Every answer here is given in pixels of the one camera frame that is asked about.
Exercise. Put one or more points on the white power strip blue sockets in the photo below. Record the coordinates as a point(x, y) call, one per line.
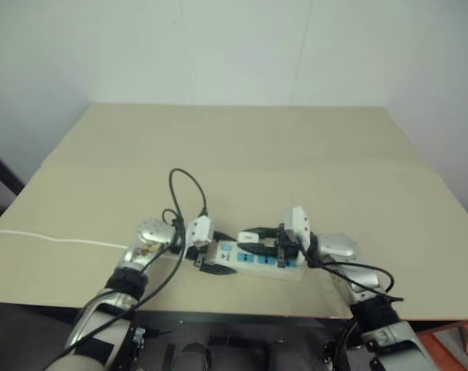
point(262, 266)

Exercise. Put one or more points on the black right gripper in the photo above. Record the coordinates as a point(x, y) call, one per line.
point(284, 247)

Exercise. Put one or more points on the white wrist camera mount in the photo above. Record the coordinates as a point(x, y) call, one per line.
point(297, 223)
point(200, 231)

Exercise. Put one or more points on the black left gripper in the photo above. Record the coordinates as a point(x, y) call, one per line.
point(204, 257)

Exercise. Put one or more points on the grey cloth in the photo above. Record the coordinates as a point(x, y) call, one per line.
point(452, 338)

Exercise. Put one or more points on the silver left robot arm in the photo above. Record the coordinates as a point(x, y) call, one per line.
point(151, 232)

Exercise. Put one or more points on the dark rounded shape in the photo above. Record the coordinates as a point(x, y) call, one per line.
point(193, 357)

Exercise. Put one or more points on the white charger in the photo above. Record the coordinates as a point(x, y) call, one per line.
point(247, 236)

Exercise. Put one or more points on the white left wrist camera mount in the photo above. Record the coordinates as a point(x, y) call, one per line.
point(200, 231)

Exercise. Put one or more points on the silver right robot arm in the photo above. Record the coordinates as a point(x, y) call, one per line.
point(339, 244)

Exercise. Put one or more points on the orange object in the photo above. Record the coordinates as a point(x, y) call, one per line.
point(450, 361)

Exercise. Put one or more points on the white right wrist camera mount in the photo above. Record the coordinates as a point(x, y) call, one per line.
point(297, 223)

